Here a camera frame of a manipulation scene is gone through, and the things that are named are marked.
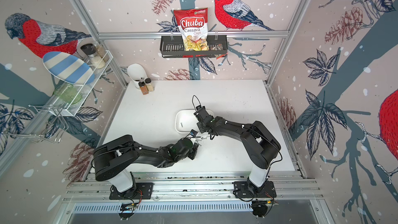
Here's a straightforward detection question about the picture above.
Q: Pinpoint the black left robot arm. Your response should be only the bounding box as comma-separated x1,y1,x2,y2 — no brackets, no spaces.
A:
92,135,199,192

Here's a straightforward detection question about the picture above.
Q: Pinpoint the aluminium horizontal frame rail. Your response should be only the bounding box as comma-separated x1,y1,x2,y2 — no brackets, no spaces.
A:
97,30,290,40

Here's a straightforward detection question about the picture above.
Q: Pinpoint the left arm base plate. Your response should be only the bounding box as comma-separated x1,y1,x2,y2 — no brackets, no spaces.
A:
109,183,154,201

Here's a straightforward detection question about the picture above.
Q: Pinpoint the yellow spice bottle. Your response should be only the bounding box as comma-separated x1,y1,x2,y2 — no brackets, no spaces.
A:
145,78,154,92

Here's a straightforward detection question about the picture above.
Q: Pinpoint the white utensil holder cup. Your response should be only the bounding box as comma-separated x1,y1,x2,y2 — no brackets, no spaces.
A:
127,63,148,89

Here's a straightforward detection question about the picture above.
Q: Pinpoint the black wire wall basket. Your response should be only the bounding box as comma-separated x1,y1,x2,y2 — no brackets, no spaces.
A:
160,35,228,58

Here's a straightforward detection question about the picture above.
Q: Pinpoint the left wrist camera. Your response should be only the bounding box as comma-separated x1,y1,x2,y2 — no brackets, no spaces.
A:
188,129,200,139

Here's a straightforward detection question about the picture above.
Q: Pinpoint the white wire wall rack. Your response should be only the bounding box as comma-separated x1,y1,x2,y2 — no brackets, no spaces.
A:
1,50,113,144

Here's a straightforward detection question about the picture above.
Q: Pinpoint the blue striped white plate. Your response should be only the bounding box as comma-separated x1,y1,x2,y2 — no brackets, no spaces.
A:
42,51,95,86

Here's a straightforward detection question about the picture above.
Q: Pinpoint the white plastic storage box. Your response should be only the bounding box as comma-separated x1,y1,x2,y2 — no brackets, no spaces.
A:
175,110,199,134

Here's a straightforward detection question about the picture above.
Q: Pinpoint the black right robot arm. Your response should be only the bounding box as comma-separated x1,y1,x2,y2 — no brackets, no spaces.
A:
194,105,281,194

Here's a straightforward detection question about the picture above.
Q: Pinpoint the red Chuba chips bag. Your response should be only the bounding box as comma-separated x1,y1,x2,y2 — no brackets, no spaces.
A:
174,8,209,51

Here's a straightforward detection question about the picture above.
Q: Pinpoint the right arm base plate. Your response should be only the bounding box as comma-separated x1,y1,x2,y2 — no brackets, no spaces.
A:
233,180,277,199

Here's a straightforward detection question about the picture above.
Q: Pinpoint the brown spice bottle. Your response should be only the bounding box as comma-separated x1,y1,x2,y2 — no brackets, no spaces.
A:
138,82,149,95

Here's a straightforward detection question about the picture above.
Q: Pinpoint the black lid spice grinder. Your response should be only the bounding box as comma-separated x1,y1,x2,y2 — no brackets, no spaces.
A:
80,44,106,69

